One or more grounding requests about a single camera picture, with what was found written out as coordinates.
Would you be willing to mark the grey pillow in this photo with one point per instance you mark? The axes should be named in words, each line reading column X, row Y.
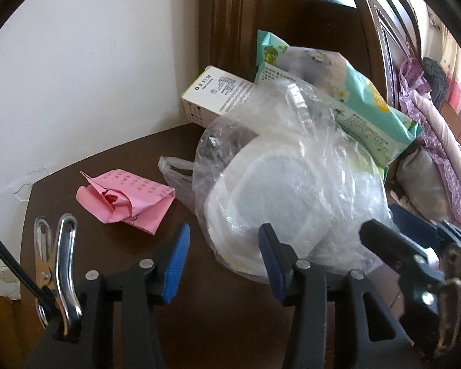
column 422, row 184

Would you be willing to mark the green wet wipes packet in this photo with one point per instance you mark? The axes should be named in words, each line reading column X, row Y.
column 368, row 123

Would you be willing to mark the purple patterned quilt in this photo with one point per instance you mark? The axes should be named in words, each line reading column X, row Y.
column 438, row 130

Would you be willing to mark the white cardboard box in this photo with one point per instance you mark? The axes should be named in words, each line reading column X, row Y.
column 215, row 92

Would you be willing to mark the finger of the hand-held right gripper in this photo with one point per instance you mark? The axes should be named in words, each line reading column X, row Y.
column 415, row 223
column 392, row 244

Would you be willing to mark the dark wooden headboard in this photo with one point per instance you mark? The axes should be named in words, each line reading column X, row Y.
column 292, row 7

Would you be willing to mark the black cloth bundle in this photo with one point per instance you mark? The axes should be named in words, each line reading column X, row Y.
column 438, row 80

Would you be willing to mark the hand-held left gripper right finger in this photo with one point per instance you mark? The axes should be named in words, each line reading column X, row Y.
column 272, row 265

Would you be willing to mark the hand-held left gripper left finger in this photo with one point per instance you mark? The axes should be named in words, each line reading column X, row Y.
column 176, row 265

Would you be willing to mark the wooden nightstand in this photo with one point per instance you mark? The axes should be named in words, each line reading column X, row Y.
column 223, row 315

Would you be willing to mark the clear plastic bag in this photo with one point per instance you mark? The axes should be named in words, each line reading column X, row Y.
column 292, row 123

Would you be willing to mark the red box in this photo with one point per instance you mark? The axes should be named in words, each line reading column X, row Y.
column 455, row 92

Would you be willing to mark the white wall socket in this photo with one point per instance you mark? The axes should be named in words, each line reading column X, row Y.
column 4, row 275

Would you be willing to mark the pink paper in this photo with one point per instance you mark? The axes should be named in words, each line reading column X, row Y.
column 138, row 200

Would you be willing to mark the metal spring clip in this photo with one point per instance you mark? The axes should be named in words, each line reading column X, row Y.
column 65, row 269

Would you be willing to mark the light patterned curtain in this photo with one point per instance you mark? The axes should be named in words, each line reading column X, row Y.
column 449, row 46

